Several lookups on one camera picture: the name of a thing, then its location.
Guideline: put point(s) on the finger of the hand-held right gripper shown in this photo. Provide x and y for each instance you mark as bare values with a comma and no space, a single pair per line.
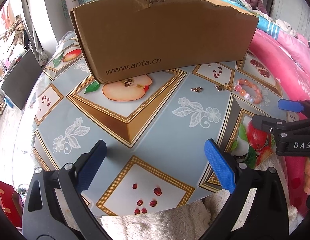
266,124
291,105

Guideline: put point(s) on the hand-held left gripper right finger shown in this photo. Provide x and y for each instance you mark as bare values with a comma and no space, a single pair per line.
220,167

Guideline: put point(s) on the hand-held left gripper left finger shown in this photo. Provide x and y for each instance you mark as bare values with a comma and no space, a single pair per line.
92,166

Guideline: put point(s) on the brown cardboard box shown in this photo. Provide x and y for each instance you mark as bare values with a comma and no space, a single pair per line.
170,37

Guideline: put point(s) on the pink floral blanket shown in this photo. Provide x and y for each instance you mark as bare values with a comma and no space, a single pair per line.
282,62

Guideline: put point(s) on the small metal earrings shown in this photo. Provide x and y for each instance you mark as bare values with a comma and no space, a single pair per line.
223,88

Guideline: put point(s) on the fruit print tablecloth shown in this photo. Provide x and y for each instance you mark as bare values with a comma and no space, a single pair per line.
157,125

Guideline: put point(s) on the white floral cloth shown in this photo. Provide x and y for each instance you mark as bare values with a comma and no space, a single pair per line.
286,28

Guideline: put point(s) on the blue patterned quilt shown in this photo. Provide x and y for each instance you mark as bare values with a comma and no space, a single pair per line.
267,25

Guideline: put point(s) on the white fleece garment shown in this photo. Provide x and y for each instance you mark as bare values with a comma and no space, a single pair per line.
157,223

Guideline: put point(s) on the white door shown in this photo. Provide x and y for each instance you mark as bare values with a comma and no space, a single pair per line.
295,2

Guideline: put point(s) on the dark grey board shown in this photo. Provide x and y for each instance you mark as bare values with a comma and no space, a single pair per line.
19,80

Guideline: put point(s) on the white plastic bag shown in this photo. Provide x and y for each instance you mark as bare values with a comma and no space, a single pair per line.
66,38

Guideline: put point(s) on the grey curtain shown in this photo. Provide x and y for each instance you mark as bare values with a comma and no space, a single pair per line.
36,45

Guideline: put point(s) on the cluttered pile of goods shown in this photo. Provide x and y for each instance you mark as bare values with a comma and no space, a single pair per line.
12,42

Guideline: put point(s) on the white paper roll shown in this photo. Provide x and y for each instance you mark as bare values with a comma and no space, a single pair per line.
71,1

